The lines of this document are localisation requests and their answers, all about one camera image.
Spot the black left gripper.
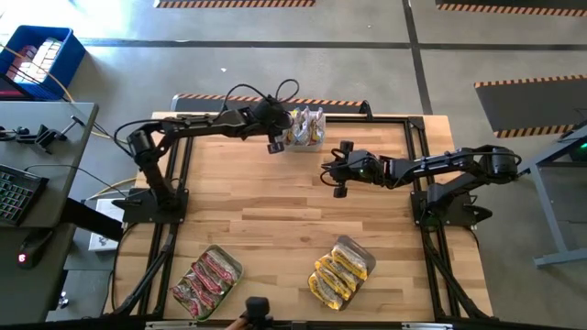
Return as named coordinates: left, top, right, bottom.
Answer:
left=249, top=96, right=294, bottom=155

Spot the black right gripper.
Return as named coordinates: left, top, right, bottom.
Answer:
left=323, top=139, right=387, bottom=199

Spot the clear plastic bin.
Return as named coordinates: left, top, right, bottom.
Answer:
left=282, top=109, right=327, bottom=153

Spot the black hazard-striped floor mat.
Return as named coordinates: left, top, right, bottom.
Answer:
left=171, top=93, right=368, bottom=116
left=153, top=0, right=317, bottom=9
left=434, top=0, right=587, bottom=18
left=473, top=74, right=587, bottom=139

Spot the dark smoky plastic bin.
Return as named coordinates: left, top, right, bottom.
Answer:
left=307, top=235, right=378, bottom=312

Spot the white plastic bin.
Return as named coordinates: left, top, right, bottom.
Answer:
left=169, top=244, right=245, bottom=321

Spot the white cardboard box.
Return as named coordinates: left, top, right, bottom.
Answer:
left=89, top=199, right=127, bottom=252

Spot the black support beam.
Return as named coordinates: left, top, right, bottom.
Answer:
left=61, top=196, right=125, bottom=243

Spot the blue plastic crate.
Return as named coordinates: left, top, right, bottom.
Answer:
left=0, top=25, right=87, bottom=101

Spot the black desk clamp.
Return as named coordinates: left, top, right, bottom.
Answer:
left=34, top=115, right=86, bottom=155

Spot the white pink box bundle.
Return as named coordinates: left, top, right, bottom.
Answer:
left=6, top=36, right=64, bottom=84

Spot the small black gadget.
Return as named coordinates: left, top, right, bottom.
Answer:
left=0, top=126, right=31, bottom=142

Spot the black computer mouse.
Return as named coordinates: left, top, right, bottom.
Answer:
left=17, top=228, right=54, bottom=270

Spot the black backlit keyboard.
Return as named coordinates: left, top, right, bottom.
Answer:
left=0, top=163, right=50, bottom=226

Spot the grey side table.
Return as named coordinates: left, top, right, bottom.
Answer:
left=0, top=101, right=100, bottom=322

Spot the black aluminium table frame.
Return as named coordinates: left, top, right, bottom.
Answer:
left=104, top=113, right=494, bottom=330

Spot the grey desk leg frame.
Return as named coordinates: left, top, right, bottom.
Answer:
left=504, top=119, right=587, bottom=270

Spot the yellow cable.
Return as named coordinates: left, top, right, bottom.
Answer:
left=0, top=43, right=147, bottom=146

